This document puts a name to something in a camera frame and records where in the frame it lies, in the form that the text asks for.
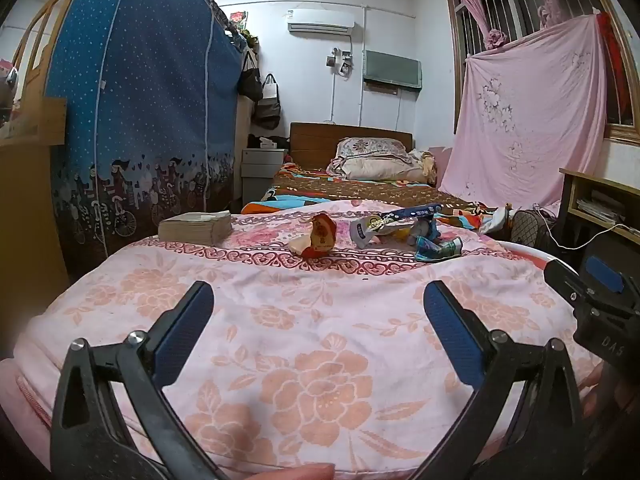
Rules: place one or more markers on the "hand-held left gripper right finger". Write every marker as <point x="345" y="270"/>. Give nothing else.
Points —
<point x="454" y="332"/>

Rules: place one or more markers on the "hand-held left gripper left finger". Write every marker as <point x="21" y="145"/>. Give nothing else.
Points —
<point x="186" y="330"/>

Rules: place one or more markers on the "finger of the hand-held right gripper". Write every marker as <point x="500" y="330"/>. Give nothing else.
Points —
<point x="605" y="274"/>
<point x="565" y="282"/>

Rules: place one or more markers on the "pink plastic basin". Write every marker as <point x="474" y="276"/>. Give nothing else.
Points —
<point x="537" y="255"/>

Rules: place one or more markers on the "teal wrapper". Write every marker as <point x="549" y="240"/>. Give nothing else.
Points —
<point x="437" y="250"/>

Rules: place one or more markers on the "white and blue snack wrapper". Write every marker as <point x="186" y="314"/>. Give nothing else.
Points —
<point x="380" y="225"/>

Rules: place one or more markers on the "red snack wrapper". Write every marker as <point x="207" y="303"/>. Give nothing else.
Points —
<point x="320" y="235"/>

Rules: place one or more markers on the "person's right hand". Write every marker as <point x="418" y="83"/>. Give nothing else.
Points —
<point x="594" y="390"/>

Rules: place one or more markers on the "brown checked handbag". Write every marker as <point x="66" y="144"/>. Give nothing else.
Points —
<point x="531" y="227"/>

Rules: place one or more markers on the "stack of papers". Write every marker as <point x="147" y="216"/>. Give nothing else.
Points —
<point x="597" y="207"/>

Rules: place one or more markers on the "wooden desk shelf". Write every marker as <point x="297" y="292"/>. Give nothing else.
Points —
<point x="570" y="195"/>

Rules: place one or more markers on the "beige paper stack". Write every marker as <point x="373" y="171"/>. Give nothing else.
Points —
<point x="195" y="227"/>

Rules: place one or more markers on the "pink floral blanket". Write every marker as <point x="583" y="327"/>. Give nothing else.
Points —
<point x="300" y="340"/>

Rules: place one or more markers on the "pink hanging sheet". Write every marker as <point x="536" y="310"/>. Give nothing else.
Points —
<point x="530" y="125"/>

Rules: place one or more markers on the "bed with pillows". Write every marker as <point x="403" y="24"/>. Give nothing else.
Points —
<point x="370" y="192"/>

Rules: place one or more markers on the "white nightstand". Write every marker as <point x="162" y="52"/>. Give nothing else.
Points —
<point x="260" y="172"/>

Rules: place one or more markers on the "cream folded quilt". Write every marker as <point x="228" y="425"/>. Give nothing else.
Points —
<point x="380" y="170"/>

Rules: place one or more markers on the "floral pillow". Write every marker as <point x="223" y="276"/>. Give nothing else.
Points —
<point x="372" y="149"/>

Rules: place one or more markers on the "red hanging cloth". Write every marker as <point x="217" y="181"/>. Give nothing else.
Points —
<point x="612" y="60"/>

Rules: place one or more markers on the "blue dotted fabric wardrobe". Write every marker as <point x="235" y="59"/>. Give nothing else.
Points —
<point x="145" y="110"/>

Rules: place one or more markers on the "wooden bed headboard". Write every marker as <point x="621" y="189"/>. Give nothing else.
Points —
<point x="320" y="140"/>

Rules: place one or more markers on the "grey hanging tote bag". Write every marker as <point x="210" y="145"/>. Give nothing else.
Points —
<point x="268" y="102"/>

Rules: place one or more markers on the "black hanging bag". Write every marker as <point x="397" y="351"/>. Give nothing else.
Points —
<point x="250" y="80"/>

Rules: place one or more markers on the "pink curtain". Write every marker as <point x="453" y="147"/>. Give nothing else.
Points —
<point x="470" y="0"/>

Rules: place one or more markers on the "white air conditioner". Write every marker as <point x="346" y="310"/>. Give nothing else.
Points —
<point x="320" y="20"/>

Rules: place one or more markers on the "grey-green wall cover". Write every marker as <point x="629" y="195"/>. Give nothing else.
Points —
<point x="392" y="67"/>

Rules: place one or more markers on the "wall socket with plugs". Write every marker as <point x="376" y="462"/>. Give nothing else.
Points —
<point x="340" y="62"/>

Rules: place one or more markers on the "wooden bunk frame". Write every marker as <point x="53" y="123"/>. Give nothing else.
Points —
<point x="35" y="75"/>

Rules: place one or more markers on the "red wall poster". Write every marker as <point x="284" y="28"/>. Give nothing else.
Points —
<point x="239" y="20"/>

